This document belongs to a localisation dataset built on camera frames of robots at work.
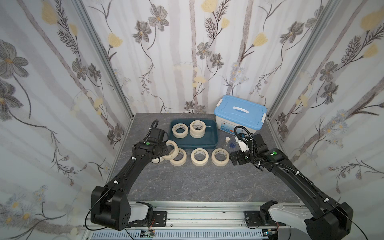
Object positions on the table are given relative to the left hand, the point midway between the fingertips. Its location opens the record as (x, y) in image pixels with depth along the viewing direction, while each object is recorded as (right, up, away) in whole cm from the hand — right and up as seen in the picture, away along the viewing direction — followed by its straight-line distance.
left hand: (164, 149), depth 84 cm
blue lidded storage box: (+43, +24, +17) cm, 52 cm away
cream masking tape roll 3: (+9, -7, +8) cm, 14 cm away
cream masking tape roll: (+2, -4, -3) cm, 5 cm away
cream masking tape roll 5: (+35, -7, +14) cm, 38 cm away
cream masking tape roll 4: (+21, -7, +13) cm, 25 cm away
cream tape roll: (+6, +11, +26) cm, 29 cm away
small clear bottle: (+38, +6, +9) cm, 40 cm away
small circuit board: (-4, -38, -14) cm, 41 cm away
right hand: (+42, -1, -6) cm, 43 cm away
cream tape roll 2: (+19, +9, +19) cm, 28 cm away
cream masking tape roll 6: (+19, +12, +20) cm, 30 cm away
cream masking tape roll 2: (-2, -4, -11) cm, 12 cm away
